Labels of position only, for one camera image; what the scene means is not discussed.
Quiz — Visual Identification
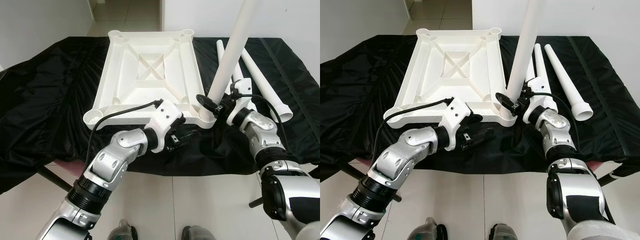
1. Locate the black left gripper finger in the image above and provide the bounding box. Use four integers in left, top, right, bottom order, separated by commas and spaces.
175, 130, 202, 148
467, 128, 497, 148

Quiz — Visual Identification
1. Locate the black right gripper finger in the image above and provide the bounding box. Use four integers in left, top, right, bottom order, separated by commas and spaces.
196, 94, 219, 115
495, 91, 516, 112

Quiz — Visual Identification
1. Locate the white plastic table top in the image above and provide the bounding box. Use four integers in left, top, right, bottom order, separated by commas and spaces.
83, 28, 221, 132
384, 27, 521, 126

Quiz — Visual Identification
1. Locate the black table cloth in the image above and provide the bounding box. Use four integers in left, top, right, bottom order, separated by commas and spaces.
320, 34, 640, 183
0, 36, 320, 193

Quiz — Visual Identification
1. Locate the robot right leg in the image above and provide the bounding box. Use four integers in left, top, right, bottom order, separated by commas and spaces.
489, 223, 521, 240
181, 225, 218, 240

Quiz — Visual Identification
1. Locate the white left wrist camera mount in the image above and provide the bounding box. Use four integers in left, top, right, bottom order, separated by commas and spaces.
440, 96, 476, 151
147, 99, 187, 153

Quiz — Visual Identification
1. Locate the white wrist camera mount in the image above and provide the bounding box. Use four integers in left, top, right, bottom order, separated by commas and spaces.
147, 99, 187, 153
231, 80, 256, 113
527, 76, 551, 108
440, 96, 476, 151

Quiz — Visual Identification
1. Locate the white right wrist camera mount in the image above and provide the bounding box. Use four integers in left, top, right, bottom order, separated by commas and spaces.
231, 80, 256, 113
527, 76, 551, 108

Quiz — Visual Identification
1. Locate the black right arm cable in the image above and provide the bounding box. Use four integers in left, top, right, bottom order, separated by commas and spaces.
532, 90, 583, 156
235, 92, 290, 156

